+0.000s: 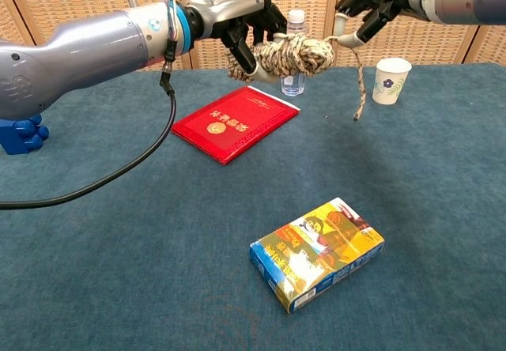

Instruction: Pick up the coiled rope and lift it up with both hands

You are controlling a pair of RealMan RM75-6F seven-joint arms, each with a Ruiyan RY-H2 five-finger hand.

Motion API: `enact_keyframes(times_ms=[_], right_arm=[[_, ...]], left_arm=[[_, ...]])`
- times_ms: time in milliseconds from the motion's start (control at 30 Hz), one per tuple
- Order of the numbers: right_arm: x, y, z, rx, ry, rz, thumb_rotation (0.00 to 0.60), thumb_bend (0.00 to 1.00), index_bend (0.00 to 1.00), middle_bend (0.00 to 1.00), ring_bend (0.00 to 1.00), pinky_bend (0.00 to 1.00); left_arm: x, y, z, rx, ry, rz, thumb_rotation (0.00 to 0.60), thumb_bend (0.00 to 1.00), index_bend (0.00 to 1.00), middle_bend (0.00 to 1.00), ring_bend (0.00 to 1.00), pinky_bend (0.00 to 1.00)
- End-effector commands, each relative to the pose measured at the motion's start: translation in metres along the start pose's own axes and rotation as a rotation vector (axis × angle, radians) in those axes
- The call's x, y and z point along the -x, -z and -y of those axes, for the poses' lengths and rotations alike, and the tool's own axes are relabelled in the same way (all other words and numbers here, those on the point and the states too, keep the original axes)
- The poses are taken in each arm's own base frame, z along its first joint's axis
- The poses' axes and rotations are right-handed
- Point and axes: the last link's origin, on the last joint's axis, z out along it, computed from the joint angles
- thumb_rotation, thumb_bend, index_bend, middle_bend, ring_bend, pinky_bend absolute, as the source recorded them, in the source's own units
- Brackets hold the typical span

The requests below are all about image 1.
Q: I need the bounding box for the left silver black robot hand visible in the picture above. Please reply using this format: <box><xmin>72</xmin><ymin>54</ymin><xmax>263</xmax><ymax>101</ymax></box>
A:
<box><xmin>185</xmin><ymin>0</ymin><xmax>289</xmax><ymax>84</ymax></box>

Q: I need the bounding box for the beige braided rope bundle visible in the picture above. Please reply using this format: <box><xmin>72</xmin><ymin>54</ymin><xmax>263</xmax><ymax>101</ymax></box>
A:
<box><xmin>228</xmin><ymin>33</ymin><xmax>366</xmax><ymax>123</ymax></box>

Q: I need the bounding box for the white floral paper cup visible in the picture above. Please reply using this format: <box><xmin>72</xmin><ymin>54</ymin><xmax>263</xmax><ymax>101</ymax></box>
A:
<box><xmin>372</xmin><ymin>58</ymin><xmax>413</xmax><ymax>105</ymax></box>

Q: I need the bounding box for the clear plastic water bottle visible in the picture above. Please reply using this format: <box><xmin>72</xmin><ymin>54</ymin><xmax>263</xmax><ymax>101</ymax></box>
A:
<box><xmin>281</xmin><ymin>9</ymin><xmax>310</xmax><ymax>97</ymax></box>

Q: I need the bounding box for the red certificate booklet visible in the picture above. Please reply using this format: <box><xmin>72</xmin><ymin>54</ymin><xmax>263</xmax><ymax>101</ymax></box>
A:
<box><xmin>170</xmin><ymin>85</ymin><xmax>300</xmax><ymax>167</ymax></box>

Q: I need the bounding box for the blue toy building block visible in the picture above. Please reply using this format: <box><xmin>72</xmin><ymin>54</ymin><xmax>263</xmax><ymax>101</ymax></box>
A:
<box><xmin>0</xmin><ymin>113</ymin><xmax>51</xmax><ymax>156</ymax></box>

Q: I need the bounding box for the blue felt table cover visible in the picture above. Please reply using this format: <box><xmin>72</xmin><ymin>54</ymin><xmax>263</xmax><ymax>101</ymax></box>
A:
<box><xmin>0</xmin><ymin>62</ymin><xmax>506</xmax><ymax>351</ymax></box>

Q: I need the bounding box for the colourful printed carton box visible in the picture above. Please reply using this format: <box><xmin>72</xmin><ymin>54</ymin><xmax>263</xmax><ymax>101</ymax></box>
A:
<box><xmin>248</xmin><ymin>197</ymin><xmax>386</xmax><ymax>315</ymax></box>

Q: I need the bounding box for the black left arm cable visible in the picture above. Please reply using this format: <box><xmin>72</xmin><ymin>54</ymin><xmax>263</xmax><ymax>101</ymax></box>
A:
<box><xmin>0</xmin><ymin>40</ymin><xmax>177</xmax><ymax>210</ymax></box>

